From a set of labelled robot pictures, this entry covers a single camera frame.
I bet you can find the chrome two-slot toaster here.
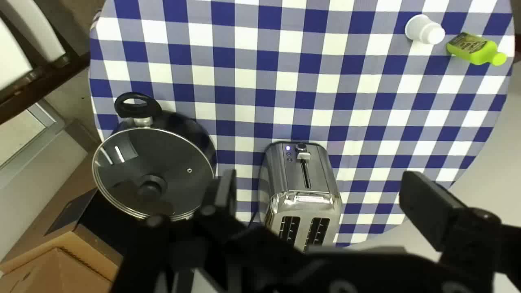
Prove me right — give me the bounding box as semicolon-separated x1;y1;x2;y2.
258;139;346;253

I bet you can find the black cooking pot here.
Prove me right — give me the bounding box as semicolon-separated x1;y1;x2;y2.
113;92;219;181

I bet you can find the lime green bottle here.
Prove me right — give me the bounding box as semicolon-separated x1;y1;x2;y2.
445;32;510;69

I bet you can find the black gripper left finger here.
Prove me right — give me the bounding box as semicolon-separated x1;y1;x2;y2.
212;168;240;220

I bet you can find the small white bottle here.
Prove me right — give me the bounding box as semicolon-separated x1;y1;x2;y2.
404;14;448;48

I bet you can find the brown cardboard box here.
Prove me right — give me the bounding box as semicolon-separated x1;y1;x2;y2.
0;186;126;293

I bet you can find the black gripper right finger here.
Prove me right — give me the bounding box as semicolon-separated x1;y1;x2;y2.
399;170;471;258

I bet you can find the dark wooden chair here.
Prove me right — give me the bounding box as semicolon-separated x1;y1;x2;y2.
0;0;108;126

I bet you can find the glass pot lid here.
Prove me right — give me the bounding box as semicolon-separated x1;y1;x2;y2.
90;126;217;224

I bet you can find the blue white checked tablecloth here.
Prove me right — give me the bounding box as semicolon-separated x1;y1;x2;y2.
89;0;517;248

